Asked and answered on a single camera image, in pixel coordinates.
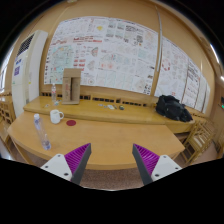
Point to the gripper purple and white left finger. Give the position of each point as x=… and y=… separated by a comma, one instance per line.
x=70, y=166

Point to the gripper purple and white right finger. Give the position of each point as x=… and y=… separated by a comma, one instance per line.
x=151, y=166

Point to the clear plastic water bottle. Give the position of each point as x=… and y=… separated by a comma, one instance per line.
x=41, y=132

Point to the dark red round coaster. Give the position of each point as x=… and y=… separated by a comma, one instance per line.
x=71, y=122

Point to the white ceramic mug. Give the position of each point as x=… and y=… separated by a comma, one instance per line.
x=56, y=116

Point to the wooden chair at right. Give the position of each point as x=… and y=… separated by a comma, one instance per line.
x=198, y=141

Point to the wooden chair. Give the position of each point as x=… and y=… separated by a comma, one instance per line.
x=198, y=141
x=7, y=115

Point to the black backpack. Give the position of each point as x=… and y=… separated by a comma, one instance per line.
x=171, y=108

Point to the small items on far table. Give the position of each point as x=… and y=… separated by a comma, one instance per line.
x=112, y=107

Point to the far clear plastic bottle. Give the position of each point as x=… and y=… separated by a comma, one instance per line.
x=53, y=92

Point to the brown cardboard box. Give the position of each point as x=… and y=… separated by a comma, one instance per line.
x=71, y=86

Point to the wooden chair at left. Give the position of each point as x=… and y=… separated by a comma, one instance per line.
x=7, y=115

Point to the white standing air conditioner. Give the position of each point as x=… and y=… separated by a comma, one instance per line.
x=25, y=75

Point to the right wall poster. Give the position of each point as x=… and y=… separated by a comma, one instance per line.
x=181, y=78

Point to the large left wall poster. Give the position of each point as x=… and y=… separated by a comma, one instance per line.
x=109, y=52

